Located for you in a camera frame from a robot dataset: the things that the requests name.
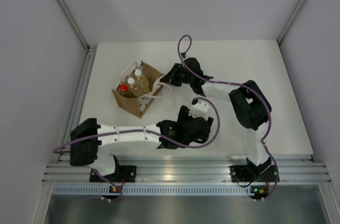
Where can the white cap bottle upper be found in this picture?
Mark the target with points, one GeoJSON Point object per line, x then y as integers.
{"type": "Point", "coordinates": [140, 78]}

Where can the grey slotted cable duct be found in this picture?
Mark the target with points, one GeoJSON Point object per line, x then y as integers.
{"type": "Point", "coordinates": [157, 190]}

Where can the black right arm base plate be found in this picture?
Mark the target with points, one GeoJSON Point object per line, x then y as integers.
{"type": "Point", "coordinates": [243, 174]}

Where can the jute watermelon canvas bag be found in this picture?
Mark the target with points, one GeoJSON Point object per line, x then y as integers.
{"type": "Point", "coordinates": [137, 106]}

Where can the red cap bottle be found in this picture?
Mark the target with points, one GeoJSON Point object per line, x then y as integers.
{"type": "Point", "coordinates": [124, 91]}

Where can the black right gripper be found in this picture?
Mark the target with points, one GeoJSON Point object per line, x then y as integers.
{"type": "Point", "coordinates": [171, 77]}

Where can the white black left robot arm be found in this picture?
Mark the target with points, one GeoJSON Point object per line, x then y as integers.
{"type": "Point", "coordinates": [95, 145]}

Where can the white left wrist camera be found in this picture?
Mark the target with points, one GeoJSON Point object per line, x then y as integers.
{"type": "Point", "coordinates": [200, 107]}

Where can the right aluminium corner post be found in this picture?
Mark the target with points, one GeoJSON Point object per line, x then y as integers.
{"type": "Point", "coordinates": [297, 9]}

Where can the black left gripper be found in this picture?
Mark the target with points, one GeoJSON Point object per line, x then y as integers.
{"type": "Point", "coordinates": [184, 115]}

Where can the white cap bottle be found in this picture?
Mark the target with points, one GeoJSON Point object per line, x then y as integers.
{"type": "Point", "coordinates": [135, 87]}
{"type": "Point", "coordinates": [140, 78]}

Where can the aluminium corner post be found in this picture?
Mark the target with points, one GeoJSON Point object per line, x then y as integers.
{"type": "Point", "coordinates": [297, 9]}
{"type": "Point", "coordinates": [72, 22]}

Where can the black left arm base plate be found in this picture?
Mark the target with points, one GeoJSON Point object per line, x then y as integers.
{"type": "Point", "coordinates": [124, 174]}

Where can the aluminium front rail frame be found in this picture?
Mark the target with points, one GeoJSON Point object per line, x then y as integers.
{"type": "Point", "coordinates": [183, 171]}

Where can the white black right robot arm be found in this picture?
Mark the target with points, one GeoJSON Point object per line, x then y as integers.
{"type": "Point", "coordinates": [251, 108]}

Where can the white cap bottle lower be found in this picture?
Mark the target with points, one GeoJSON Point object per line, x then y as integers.
{"type": "Point", "coordinates": [135, 87]}

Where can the left aluminium corner post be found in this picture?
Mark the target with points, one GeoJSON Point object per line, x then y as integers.
{"type": "Point", "coordinates": [72, 22]}

